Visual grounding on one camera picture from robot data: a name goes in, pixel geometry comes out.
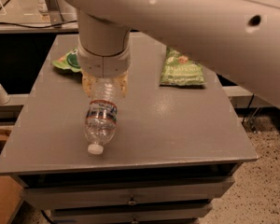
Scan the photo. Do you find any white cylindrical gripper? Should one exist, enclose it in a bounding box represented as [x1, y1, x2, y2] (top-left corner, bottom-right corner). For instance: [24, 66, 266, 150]
[77, 36, 131, 98]

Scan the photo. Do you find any clear plastic water bottle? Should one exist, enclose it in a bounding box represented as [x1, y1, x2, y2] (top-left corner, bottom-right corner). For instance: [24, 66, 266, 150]
[84, 78, 119, 155]

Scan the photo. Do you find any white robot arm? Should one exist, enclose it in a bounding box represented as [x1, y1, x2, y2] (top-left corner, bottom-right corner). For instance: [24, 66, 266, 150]
[65, 0, 280, 109]

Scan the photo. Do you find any green dang snack bag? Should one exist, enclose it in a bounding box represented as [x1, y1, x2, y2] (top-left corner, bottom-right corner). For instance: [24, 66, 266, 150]
[51, 48, 81, 73]

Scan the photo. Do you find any green jalapeno chip bag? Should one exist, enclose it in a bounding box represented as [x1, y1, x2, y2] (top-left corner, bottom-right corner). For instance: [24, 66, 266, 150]
[160, 47, 205, 87]

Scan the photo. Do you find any white vertical pipe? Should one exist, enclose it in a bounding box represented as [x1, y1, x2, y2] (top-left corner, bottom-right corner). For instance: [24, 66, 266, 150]
[38, 0, 77, 21]

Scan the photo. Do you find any grey drawer cabinet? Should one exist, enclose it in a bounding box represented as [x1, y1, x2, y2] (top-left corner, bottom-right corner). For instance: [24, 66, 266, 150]
[0, 30, 259, 224]

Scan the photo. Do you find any upper grey drawer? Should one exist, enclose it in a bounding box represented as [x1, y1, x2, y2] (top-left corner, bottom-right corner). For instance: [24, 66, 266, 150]
[21, 176, 234, 209]

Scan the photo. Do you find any grey drawer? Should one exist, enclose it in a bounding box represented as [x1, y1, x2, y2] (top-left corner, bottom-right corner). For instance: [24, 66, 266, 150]
[21, 176, 234, 209]
[51, 203, 212, 224]

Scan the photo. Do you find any brown cardboard box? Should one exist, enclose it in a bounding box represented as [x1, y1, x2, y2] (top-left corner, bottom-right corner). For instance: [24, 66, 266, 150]
[0, 176, 22, 224]

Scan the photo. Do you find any lower grey drawer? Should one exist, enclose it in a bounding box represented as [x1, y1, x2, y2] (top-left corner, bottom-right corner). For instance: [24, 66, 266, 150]
[51, 203, 212, 224]

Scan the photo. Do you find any black cable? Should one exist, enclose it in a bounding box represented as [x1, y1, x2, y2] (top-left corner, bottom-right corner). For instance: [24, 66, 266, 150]
[0, 19, 78, 29]

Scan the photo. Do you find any grey metal bracket left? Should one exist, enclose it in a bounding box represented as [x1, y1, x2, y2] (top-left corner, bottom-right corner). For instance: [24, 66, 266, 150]
[45, 0, 63, 26]

